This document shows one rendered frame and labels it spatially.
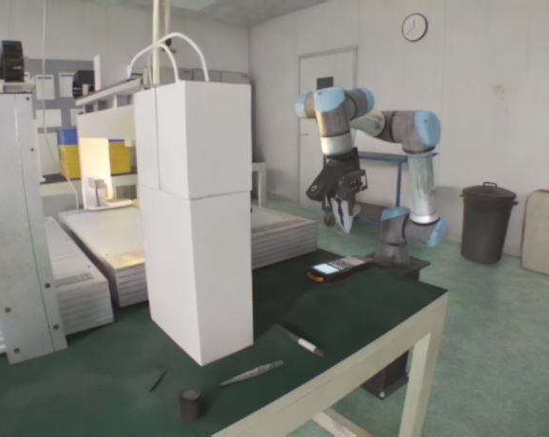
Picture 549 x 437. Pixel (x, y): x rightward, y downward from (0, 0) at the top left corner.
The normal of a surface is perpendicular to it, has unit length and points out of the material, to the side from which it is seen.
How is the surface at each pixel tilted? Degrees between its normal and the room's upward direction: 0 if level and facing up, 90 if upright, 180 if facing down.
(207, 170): 90
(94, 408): 0
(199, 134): 90
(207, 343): 90
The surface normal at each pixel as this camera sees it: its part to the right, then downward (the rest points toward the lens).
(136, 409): 0.00, -0.97
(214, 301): 0.65, 0.18
